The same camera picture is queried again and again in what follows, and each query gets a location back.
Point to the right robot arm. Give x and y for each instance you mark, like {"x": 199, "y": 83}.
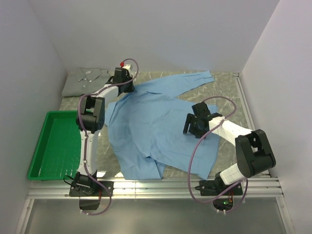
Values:
{"x": 253, "y": 152}

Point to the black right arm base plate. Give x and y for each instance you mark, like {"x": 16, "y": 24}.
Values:
{"x": 223, "y": 195}

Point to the aluminium front rail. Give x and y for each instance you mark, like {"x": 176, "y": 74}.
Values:
{"x": 150, "y": 189}

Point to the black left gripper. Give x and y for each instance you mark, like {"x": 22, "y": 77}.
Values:
{"x": 131, "y": 89}

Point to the folded grey shirt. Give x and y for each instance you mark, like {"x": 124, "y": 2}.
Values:
{"x": 84, "y": 81}

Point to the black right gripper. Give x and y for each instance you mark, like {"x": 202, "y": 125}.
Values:
{"x": 190, "y": 119}

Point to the light blue long sleeve shirt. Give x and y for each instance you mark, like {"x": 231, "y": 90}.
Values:
{"x": 145, "y": 129}

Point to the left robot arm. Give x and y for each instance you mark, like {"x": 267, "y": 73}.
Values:
{"x": 90, "y": 121}

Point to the aluminium rail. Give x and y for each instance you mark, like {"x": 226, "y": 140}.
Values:
{"x": 150, "y": 189}
{"x": 243, "y": 100}

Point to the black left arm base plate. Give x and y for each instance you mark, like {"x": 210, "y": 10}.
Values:
{"x": 89, "y": 190}

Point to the green plastic tray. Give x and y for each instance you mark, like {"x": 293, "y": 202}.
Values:
{"x": 57, "y": 153}

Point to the aluminium right side rail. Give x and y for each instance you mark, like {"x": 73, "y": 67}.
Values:
{"x": 243, "y": 100}

